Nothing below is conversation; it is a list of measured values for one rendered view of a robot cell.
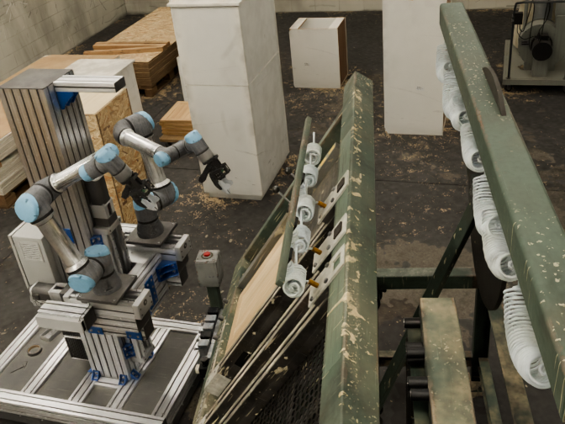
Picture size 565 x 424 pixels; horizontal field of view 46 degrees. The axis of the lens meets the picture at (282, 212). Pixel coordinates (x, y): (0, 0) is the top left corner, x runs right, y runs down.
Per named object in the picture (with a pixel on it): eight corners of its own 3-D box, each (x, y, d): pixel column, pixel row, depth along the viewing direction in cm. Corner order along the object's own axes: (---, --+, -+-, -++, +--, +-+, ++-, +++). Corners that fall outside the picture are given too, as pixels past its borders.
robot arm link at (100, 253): (118, 263, 334) (112, 241, 327) (106, 280, 323) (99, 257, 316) (97, 262, 337) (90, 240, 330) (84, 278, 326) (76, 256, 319)
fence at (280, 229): (245, 283, 352) (239, 280, 351) (343, 145, 304) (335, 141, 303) (244, 289, 348) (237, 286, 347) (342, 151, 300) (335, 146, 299)
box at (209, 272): (203, 275, 384) (198, 249, 375) (224, 274, 382) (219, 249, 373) (199, 288, 374) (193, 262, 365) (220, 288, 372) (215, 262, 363)
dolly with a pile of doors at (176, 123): (182, 125, 756) (178, 99, 740) (225, 126, 741) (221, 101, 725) (159, 150, 707) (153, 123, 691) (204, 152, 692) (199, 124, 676)
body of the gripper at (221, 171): (226, 178, 330) (212, 158, 327) (213, 184, 335) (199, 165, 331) (231, 171, 337) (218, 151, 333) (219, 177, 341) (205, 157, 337)
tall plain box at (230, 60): (235, 153, 682) (209, -24, 591) (293, 156, 665) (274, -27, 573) (202, 198, 610) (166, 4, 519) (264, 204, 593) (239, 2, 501)
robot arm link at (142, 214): (131, 218, 370) (126, 197, 363) (150, 207, 378) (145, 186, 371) (145, 225, 363) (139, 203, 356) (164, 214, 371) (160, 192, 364)
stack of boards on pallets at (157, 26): (164, 35, 1065) (158, 6, 1042) (224, 34, 1035) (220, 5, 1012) (83, 95, 869) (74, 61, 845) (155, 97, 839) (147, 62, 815)
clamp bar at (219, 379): (221, 383, 293) (172, 359, 289) (373, 183, 233) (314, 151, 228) (217, 400, 285) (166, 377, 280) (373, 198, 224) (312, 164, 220)
